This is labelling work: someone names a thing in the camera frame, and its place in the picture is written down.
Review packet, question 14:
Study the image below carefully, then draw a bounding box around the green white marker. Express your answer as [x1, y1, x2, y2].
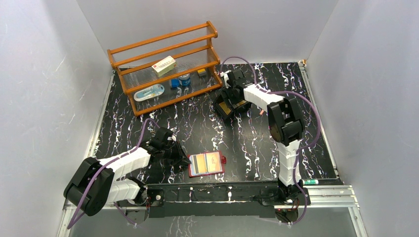
[302, 179, 319, 186]

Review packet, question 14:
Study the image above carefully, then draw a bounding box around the white blue blister pack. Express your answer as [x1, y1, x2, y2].
[133, 84, 165, 102]

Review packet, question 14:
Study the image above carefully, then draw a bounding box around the small yellow black block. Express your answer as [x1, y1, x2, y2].
[197, 69, 207, 78]

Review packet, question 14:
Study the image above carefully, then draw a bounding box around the black plastic card tray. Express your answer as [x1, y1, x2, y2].
[212, 95, 251, 121]

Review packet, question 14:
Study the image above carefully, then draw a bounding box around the gold card in tray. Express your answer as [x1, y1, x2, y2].
[219, 102, 231, 115]

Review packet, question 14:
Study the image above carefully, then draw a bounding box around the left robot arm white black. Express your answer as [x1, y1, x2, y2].
[63, 127, 191, 216]

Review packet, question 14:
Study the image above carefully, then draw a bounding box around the blue white round tin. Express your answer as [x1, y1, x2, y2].
[178, 74, 191, 87]

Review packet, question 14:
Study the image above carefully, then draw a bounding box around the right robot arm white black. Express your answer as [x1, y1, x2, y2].
[213, 70, 305, 204]

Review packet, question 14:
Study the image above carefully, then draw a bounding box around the gold credit card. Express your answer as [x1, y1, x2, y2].
[192, 154, 208, 174]
[206, 152, 222, 173]

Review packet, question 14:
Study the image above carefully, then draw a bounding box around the white cardboard box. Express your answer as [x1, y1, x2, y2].
[152, 56, 177, 77]

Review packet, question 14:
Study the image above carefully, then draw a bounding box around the small blue box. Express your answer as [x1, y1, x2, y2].
[169, 79, 180, 88]

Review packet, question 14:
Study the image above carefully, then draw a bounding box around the red card holder wallet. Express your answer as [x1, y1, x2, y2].
[188, 151, 227, 178]

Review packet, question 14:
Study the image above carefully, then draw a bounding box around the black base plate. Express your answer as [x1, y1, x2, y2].
[116, 183, 310, 219]

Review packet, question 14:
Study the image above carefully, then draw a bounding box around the orange wooden shelf rack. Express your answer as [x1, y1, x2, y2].
[107, 21, 223, 116]

